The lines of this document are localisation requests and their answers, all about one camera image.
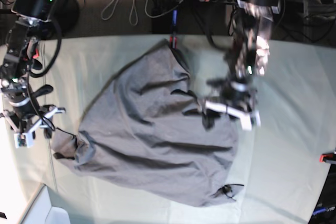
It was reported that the black round bag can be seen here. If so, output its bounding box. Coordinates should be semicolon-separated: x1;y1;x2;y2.
52;0;80;36

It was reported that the red black clamp right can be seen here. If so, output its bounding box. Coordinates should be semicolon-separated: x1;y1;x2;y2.
319;153;336;165

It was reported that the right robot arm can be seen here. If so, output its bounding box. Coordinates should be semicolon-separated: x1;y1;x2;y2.
1;0;62;134

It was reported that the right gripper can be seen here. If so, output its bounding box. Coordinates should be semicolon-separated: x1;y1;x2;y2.
10;100;53;132

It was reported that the red black clamp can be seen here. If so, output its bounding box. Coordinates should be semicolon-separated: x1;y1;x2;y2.
319;153;336;165
170;9;177;49

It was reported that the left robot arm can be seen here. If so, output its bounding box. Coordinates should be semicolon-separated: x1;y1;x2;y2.
210;0;281;113

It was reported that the white bin corner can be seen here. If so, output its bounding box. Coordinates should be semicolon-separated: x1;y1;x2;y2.
17;183;71;224

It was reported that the light green table cloth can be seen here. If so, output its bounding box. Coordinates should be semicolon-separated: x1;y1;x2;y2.
1;35;335;223

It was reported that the grey t-shirt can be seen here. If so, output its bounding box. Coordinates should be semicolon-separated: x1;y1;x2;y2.
52;41;243;207

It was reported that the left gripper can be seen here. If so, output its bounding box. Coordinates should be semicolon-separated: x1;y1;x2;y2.
207;77;257;112

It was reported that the red black clamp centre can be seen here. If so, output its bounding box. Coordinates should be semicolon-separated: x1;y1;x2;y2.
170;9;177;49

